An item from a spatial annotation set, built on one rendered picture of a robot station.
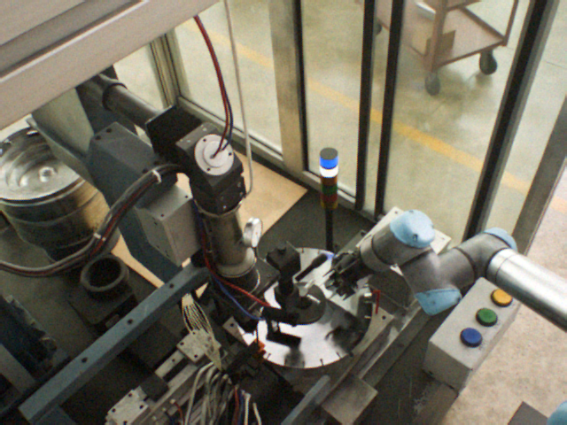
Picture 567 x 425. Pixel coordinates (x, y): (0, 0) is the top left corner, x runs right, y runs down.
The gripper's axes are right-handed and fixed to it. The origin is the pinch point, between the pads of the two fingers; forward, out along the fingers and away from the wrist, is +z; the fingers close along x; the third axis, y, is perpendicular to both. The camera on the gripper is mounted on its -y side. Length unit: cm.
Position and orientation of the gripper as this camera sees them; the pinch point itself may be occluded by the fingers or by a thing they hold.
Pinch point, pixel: (330, 284)
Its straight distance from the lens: 136.8
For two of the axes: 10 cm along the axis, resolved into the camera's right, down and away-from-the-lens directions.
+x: 6.5, 7.6, -0.6
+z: -4.4, 4.4, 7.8
